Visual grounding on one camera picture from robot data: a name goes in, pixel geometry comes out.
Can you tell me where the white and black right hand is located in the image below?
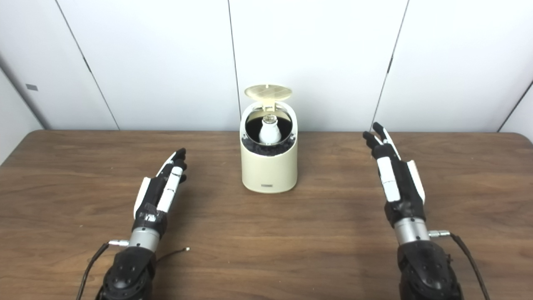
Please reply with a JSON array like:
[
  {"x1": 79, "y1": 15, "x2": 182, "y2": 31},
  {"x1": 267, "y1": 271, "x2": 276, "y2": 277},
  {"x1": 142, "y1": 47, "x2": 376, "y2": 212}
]
[{"x1": 362, "y1": 122, "x2": 426, "y2": 229}]

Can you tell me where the white and black left hand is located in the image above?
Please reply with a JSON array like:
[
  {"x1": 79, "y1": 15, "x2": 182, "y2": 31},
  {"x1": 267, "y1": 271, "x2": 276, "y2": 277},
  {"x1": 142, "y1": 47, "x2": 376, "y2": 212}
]
[{"x1": 133, "y1": 148, "x2": 188, "y2": 240}]

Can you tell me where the cream-colored desktop bin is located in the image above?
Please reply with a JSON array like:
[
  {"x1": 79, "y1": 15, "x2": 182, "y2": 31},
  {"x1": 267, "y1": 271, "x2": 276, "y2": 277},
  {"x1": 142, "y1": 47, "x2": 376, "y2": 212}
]
[{"x1": 239, "y1": 85, "x2": 299, "y2": 194}]

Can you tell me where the small white plastic bottle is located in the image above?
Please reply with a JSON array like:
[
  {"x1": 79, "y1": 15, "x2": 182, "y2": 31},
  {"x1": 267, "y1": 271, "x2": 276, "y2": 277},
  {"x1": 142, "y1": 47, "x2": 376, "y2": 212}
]
[{"x1": 259, "y1": 115, "x2": 281, "y2": 145}]

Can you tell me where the round cream bin lid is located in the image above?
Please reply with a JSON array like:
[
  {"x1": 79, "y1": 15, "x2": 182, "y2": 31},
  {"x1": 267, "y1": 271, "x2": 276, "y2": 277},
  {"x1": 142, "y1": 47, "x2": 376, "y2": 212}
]
[{"x1": 244, "y1": 85, "x2": 293, "y2": 111}]

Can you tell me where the black bin liner bag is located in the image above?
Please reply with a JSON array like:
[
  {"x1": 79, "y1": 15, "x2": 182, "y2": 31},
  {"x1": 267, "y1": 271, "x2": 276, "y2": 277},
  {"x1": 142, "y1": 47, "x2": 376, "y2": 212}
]
[{"x1": 242, "y1": 110, "x2": 296, "y2": 157}]

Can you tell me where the thin loose black wire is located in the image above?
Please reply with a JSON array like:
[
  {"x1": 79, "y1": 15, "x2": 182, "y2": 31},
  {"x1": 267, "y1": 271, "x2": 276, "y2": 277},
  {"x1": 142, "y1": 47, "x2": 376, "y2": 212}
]
[{"x1": 155, "y1": 247, "x2": 191, "y2": 262}]

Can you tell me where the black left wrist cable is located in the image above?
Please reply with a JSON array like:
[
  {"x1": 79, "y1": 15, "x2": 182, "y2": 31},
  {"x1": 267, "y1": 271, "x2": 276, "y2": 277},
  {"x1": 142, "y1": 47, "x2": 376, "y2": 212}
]
[{"x1": 76, "y1": 240, "x2": 130, "y2": 300}]

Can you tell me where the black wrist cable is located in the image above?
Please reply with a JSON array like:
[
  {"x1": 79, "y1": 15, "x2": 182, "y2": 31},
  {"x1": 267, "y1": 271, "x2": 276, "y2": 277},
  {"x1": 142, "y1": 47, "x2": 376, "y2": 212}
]
[
  {"x1": 429, "y1": 230, "x2": 492, "y2": 300},
  {"x1": 76, "y1": 240, "x2": 130, "y2": 300}
]

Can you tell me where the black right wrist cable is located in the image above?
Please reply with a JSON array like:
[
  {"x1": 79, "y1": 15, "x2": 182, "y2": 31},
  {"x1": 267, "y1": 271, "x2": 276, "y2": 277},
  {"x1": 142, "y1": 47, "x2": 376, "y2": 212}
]
[{"x1": 429, "y1": 230, "x2": 492, "y2": 300}]

